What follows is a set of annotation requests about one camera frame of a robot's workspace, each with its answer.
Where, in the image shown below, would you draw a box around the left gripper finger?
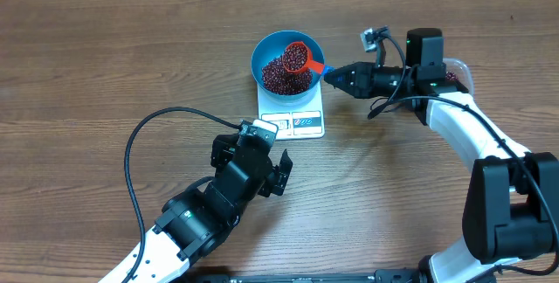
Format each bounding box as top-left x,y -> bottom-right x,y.
258,149 -> 293,197
210,135 -> 238,169

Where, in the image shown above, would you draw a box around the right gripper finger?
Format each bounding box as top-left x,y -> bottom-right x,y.
323,63 -> 358,85
329,80 -> 359,98

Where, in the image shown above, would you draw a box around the red scoop with blue handle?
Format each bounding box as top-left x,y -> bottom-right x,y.
281,41 -> 334,75

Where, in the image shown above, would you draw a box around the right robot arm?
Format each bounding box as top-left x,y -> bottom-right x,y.
321,28 -> 558,282

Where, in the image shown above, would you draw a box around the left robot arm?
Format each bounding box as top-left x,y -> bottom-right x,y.
101,127 -> 293,283

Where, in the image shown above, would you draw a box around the white digital kitchen scale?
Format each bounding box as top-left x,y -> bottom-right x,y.
258,84 -> 326,141

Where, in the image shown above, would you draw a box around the red beans in bowl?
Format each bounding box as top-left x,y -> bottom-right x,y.
262,58 -> 313,95

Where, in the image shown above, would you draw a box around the blue bowl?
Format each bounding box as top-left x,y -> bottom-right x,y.
251,31 -> 325,90

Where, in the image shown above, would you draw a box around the clear plastic container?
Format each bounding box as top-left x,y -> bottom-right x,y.
443,58 -> 475,96

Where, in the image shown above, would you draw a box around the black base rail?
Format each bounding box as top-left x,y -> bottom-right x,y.
176,268 -> 428,283

